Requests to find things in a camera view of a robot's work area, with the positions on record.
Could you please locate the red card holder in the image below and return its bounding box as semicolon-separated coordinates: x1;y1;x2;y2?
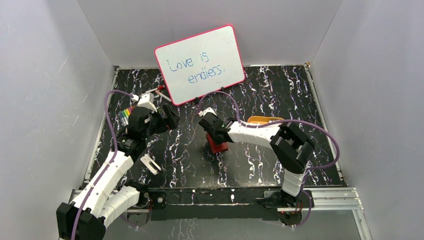
206;133;229;154

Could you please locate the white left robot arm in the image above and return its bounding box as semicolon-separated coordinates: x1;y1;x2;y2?
56;103;180;240

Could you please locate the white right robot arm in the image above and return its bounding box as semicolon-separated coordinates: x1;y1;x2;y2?
199;112;315;208

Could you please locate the white marker pen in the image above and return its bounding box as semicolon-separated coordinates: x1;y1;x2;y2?
155;90;172;103

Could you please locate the pack of coloured markers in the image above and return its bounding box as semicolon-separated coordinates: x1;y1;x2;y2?
118;106;134;126

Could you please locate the red capped marker pen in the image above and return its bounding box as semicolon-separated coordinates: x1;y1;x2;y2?
145;85;166;93

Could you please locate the orange oval tray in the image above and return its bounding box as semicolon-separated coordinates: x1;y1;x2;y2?
247;116;283;125

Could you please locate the pink framed whiteboard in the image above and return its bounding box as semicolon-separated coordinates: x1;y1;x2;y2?
154;24;246;106

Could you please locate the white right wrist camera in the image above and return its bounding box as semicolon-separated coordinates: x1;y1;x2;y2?
198;107;217;117

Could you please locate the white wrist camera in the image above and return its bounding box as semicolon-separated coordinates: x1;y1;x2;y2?
198;107;217;117
130;92;158;112

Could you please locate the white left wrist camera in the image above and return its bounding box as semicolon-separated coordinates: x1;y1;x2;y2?
130;92;158;112

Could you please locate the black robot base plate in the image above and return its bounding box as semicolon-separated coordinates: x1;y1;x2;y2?
117;187;314;226

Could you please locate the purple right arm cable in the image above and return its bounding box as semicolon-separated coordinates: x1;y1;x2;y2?
197;90;341;229

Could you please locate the aluminium frame rail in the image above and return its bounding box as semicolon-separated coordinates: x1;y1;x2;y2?
66;187;373;240

